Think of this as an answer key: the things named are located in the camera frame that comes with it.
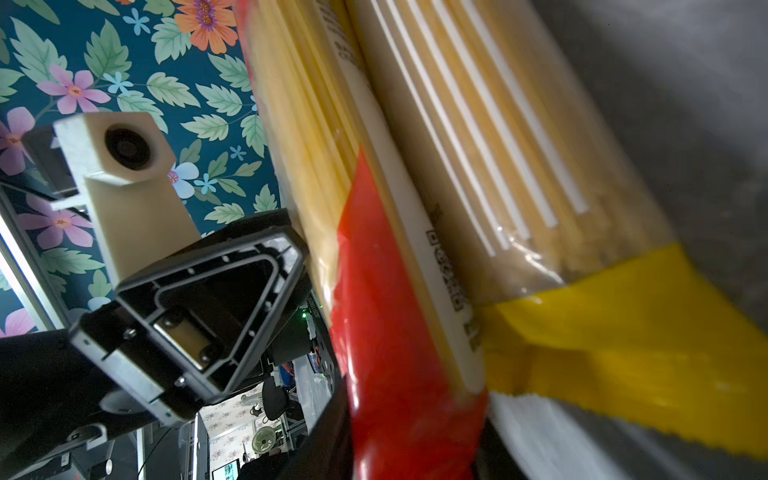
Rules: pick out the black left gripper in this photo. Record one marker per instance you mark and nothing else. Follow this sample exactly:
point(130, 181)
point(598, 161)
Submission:
point(196, 328)

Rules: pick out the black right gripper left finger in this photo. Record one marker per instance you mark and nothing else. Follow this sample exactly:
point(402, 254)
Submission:
point(328, 453)

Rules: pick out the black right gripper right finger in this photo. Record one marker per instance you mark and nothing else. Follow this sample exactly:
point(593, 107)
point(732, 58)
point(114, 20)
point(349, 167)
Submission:
point(492, 460)

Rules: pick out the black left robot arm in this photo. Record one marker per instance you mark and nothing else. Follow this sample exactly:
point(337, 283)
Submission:
point(54, 399)

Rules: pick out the yellow pasta bag left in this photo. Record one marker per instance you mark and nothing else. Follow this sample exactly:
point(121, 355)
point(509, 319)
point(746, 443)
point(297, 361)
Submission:
point(583, 291)

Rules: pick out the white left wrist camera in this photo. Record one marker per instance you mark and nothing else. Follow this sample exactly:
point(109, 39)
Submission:
point(120, 164)

